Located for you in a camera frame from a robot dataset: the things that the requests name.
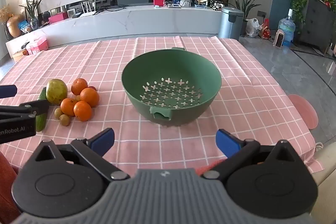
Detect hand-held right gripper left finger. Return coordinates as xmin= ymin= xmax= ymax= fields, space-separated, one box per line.
xmin=26 ymin=128 xmax=130 ymax=181

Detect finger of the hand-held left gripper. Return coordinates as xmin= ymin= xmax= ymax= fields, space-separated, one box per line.
xmin=0 ymin=100 xmax=49 ymax=123
xmin=0 ymin=85 xmax=18 ymax=99

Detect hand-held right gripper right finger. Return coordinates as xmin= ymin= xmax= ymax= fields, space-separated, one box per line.
xmin=201 ymin=129 xmax=302 ymax=180

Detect green cucumber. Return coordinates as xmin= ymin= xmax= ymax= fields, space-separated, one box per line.
xmin=35 ymin=87 xmax=49 ymax=132

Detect green yellow mango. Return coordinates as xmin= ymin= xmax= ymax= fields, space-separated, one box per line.
xmin=46 ymin=79 xmax=68 ymax=105

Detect orange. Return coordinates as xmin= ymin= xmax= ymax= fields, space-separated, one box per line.
xmin=73 ymin=101 xmax=93 ymax=122
xmin=80 ymin=88 xmax=100 ymax=107
xmin=71 ymin=78 xmax=88 ymax=95
xmin=60 ymin=98 xmax=78 ymax=117

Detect green colander bowl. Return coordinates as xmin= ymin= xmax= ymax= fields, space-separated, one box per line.
xmin=121 ymin=47 xmax=222 ymax=127

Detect cardboard box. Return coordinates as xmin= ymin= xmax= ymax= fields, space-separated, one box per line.
xmin=12 ymin=49 xmax=30 ymax=62

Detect red brown chair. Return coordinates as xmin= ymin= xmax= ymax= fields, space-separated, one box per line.
xmin=0 ymin=152 xmax=23 ymax=219

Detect pink storage boxes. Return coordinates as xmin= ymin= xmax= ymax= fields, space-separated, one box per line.
xmin=28 ymin=36 xmax=49 ymax=55

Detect orange round vase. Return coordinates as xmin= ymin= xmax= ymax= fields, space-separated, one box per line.
xmin=7 ymin=14 xmax=25 ymax=38

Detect pink checked tablecloth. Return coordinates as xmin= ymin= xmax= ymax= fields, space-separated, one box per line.
xmin=0 ymin=35 xmax=324 ymax=174

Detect pink round stool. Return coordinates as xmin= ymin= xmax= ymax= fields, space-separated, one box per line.
xmin=287 ymin=94 xmax=319 ymax=130

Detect green orchid plant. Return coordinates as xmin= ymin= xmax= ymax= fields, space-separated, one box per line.
xmin=19 ymin=0 xmax=44 ymax=31

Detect pink tissue box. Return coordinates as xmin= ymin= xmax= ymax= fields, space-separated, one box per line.
xmin=48 ymin=12 xmax=68 ymax=24

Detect white router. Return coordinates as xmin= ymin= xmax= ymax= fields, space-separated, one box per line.
xmin=79 ymin=1 xmax=96 ymax=18

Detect small white pink heater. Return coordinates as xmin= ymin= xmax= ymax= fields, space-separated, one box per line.
xmin=273 ymin=29 xmax=285 ymax=48

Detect white plastic bag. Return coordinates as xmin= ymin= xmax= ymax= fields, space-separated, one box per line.
xmin=245 ymin=18 xmax=262 ymax=38

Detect grey blue trash can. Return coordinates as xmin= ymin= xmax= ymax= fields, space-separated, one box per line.
xmin=218 ymin=6 xmax=244 ymax=41

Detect red paper bag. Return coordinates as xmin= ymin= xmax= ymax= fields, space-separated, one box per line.
xmin=260 ymin=18 xmax=272 ymax=40

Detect white marble tv cabinet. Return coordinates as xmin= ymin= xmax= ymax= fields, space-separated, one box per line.
xmin=5 ymin=7 xmax=229 ymax=57

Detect blue water jug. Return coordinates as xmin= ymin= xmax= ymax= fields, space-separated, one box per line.
xmin=278 ymin=9 xmax=296 ymax=47

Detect tall leaf potted plant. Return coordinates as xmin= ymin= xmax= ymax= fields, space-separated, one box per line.
xmin=223 ymin=0 xmax=260 ymax=36

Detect dark grey sideboard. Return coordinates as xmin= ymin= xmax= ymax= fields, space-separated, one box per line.
xmin=299 ymin=0 xmax=336 ymax=53

